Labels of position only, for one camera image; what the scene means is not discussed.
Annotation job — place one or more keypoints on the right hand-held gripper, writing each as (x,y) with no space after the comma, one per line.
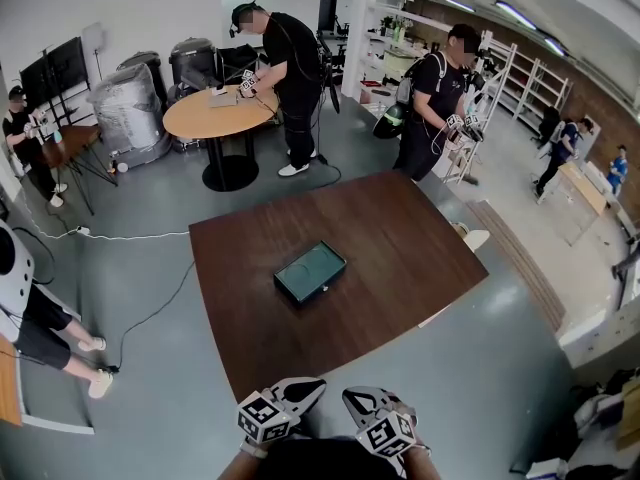
(387,435)

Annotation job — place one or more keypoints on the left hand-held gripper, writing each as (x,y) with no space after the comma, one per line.
(265,418)

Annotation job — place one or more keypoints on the dark green box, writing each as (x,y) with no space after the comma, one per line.
(305,265)
(312,294)

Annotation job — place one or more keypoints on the person's right forearm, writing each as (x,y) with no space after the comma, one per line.
(422,465)

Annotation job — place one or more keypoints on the person's left forearm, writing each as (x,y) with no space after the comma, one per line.
(240,468)

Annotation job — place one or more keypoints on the person's black shirt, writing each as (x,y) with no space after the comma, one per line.
(330,460)

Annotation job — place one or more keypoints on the white wristband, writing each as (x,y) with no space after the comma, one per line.
(252,450)

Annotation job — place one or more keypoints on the black power adapter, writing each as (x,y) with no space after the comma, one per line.
(111,369)

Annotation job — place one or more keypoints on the white chair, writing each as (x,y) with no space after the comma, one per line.
(475,240)

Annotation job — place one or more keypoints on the tan ridged floor ramp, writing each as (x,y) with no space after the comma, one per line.
(520,263)

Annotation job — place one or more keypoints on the pile of bags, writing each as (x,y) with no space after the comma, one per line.
(600,418)

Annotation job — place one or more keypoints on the white low cabinet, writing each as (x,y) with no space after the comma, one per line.
(610,328)

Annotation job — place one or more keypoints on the white power strip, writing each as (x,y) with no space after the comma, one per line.
(82,230)

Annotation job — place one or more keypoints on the green black helmet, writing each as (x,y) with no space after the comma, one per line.
(387,123)

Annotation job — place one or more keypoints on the round light wooden table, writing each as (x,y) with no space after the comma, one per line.
(200,118)

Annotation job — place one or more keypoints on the light wooden desk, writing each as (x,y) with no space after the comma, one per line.
(7,383)

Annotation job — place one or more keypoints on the grey laptop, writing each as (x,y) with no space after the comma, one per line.
(222,101)

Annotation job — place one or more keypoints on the light wooden rectangular table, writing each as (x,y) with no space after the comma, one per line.
(582,188)

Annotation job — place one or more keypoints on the white round backpack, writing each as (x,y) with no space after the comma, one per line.
(15,288)

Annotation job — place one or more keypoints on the grey backpack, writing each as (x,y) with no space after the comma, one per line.
(404,90)

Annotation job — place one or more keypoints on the plastic-wrapped grey barrel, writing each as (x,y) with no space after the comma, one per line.
(127,113)

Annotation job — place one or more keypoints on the black folding cart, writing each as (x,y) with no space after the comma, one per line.
(235,63)

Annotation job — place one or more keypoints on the small dark wooden table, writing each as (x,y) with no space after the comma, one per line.
(75,135)

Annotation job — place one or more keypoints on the white metal shelving rack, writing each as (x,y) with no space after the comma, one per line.
(537,75)

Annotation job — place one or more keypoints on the long ceiling tube light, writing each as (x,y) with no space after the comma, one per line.
(515,15)
(555,46)

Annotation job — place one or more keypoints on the black monitor on stand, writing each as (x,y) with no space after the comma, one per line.
(55,68)

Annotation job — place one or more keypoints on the white wall shelf unit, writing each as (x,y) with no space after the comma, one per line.
(400,15)

